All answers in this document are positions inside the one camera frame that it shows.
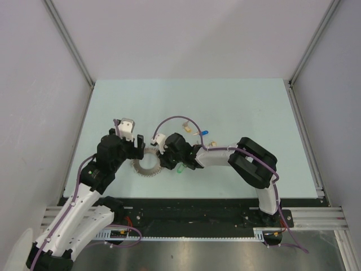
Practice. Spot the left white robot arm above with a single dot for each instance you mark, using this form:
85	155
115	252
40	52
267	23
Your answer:
86	212

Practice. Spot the right aluminium rail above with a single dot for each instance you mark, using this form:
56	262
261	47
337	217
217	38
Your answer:
323	215

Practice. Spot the left aluminium frame post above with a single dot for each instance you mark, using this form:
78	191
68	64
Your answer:
68	40

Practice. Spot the aluminium frame post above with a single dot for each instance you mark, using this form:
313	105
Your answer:
316	37
68	40

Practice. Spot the metal ring key organizer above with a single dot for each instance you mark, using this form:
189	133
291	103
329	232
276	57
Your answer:
149	166

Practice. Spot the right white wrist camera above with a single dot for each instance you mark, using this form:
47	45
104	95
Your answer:
159	140

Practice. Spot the grey slotted cable duct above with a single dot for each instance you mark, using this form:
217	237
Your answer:
105	236

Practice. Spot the yellow tag key far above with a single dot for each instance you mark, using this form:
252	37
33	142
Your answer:
186	127

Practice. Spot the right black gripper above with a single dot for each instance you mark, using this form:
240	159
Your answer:
164	161

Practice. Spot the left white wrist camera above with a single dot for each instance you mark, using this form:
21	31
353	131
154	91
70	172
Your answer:
124	129

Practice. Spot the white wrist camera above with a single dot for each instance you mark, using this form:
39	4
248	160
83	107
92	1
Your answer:
159	140
124	129

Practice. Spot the aluminium rail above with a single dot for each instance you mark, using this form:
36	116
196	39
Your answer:
50	213
323	215

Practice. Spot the right aluminium frame post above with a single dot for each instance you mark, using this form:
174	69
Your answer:
316	37

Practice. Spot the green tag key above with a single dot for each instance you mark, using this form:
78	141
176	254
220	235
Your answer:
181	168

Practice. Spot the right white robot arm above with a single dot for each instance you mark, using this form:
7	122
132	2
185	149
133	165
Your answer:
254	164

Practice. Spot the left aluminium rail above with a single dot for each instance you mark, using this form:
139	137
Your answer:
50	213

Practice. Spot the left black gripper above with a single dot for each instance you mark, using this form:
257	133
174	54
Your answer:
135	152

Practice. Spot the blue tag key far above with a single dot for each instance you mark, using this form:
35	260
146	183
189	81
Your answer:
205	132

